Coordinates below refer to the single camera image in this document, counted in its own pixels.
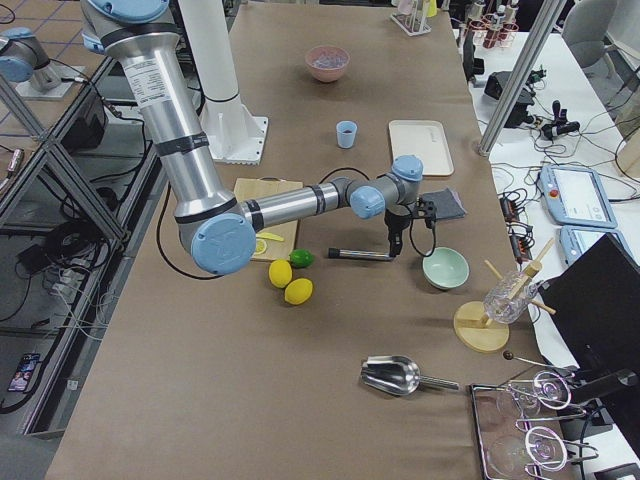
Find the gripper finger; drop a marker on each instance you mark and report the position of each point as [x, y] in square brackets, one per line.
[395, 244]

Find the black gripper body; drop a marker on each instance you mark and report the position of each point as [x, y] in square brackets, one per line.
[394, 224]

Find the steel muddler black tip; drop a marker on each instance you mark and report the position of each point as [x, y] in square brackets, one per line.
[337, 253]

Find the light blue plastic cup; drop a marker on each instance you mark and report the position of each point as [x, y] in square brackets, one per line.
[346, 141]

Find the metal ice scoop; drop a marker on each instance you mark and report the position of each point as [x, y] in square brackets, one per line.
[399, 376]

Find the pink bowl of ice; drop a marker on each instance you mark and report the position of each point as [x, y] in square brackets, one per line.
[327, 63]

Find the white cup rack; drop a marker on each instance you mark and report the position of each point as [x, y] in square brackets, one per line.
[412, 17]

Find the grey folded cloth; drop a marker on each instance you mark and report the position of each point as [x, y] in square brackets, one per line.
[447, 203]

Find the mint green bowl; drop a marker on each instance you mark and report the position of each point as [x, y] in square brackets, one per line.
[445, 268]

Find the cream rabbit tray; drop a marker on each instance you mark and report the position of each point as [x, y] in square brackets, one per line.
[426, 140]

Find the green lime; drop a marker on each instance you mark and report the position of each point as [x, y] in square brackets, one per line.
[301, 258]

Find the yellow lemon outer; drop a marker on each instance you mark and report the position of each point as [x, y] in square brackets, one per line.
[298, 291]

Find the wooden glass stand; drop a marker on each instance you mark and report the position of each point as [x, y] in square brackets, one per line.
[484, 325]

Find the yellow lemon near board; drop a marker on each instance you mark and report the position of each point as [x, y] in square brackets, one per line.
[280, 273]

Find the crystal glass on stand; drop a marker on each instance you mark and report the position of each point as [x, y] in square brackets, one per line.
[509, 298]

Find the yellow plastic knife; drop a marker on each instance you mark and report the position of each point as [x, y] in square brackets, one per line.
[270, 236]

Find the lemon half upper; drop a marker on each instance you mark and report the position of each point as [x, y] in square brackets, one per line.
[261, 247]

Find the teach pendant lower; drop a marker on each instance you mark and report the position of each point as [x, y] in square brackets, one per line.
[576, 240]

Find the teach pendant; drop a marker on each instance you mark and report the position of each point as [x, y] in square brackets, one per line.
[575, 196]
[576, 240]

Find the teach pendant upper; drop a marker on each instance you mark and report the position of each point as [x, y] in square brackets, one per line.
[575, 196]

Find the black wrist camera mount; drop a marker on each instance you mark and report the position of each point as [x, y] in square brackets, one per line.
[426, 211]

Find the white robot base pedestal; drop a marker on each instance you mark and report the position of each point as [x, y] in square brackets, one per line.
[235, 135]

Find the aluminium frame post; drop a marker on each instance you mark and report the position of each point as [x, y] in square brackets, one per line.
[537, 36]

